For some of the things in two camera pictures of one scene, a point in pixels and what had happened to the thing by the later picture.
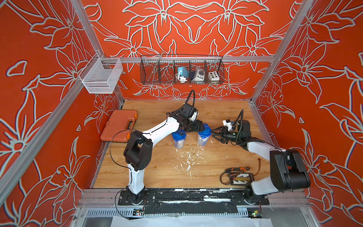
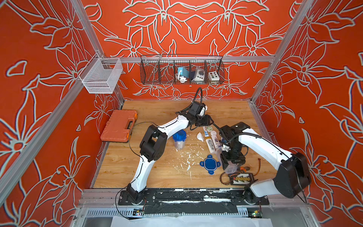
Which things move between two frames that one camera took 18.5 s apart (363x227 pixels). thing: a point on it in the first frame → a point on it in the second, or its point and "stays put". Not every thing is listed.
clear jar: (179, 144) stays put
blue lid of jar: (179, 135) stays put
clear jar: (203, 142) → (218, 152)
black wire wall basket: (182, 70) stays put
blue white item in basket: (183, 74) stays put
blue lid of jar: (207, 131) → (210, 164)
